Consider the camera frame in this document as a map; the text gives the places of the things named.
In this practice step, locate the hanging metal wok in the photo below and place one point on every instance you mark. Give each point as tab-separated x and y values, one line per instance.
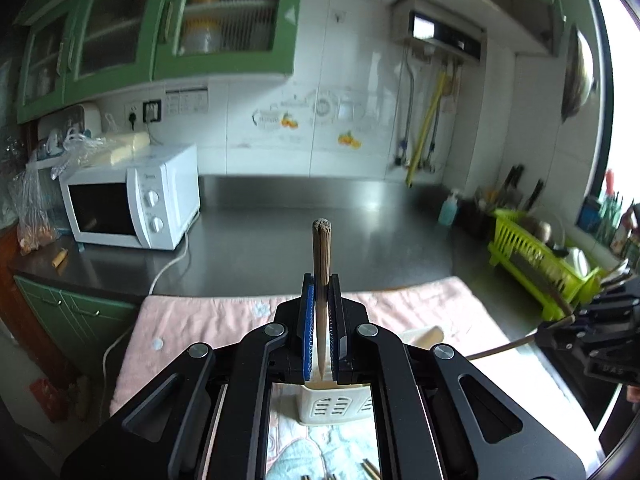
577	75

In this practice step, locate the fruit teapot wall decal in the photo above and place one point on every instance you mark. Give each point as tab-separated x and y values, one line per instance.
290	120

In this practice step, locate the pink printed blanket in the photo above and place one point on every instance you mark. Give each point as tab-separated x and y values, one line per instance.
210	320

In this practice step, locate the wall-mounted water heater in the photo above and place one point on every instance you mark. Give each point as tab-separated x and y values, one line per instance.
407	20

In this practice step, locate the green glass-door wall cabinet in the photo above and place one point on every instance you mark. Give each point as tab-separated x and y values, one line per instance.
150	67

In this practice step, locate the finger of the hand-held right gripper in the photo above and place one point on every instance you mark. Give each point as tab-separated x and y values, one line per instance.
575	335
612	302

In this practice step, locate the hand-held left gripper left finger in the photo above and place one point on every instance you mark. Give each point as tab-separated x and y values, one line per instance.
310	332

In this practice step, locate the red bag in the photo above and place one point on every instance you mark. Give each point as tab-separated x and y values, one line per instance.
47	400

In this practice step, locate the black wall socket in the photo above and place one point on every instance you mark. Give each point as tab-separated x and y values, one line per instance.
152	111

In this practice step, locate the white microwave oven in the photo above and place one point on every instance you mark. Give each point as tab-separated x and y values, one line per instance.
165	175

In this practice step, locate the white bowl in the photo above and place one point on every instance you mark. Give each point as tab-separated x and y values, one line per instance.
577	262

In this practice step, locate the black knife block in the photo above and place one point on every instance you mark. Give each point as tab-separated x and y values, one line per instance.
477	217

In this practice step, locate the clear plastic bag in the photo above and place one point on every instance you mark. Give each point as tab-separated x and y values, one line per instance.
80	152

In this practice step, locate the yellow and white storage container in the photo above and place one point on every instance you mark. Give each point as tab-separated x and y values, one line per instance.
200	35

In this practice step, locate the white wall label sticker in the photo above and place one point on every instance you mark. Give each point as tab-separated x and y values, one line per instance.
187	101

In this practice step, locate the white countertop appliance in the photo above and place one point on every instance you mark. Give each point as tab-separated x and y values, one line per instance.
87	117

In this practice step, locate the green plastic dish rack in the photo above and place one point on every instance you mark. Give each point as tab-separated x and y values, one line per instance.
515	240

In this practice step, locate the plastic bag with orange contents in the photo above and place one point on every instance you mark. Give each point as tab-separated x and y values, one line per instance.
32	232

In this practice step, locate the white plastic utensil holder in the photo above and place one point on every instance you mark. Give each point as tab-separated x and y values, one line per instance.
325	407

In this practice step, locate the white wall socket with plug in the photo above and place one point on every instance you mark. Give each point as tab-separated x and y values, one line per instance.
132	116

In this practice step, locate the blue soap dispenser bottle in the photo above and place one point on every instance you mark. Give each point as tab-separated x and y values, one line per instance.
448	210

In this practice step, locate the green base cabinet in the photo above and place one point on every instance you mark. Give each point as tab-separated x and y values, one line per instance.
65	310

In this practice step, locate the cream wrapped block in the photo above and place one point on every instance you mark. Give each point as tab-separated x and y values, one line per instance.
125	145

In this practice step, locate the small wooden cork piece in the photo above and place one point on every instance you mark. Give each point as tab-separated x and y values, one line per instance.
59	259

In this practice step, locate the wooden chopstick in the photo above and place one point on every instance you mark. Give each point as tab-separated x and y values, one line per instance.
431	336
371	469
322	260
505	347

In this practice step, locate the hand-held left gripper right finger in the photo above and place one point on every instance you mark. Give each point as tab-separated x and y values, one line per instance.
335	332

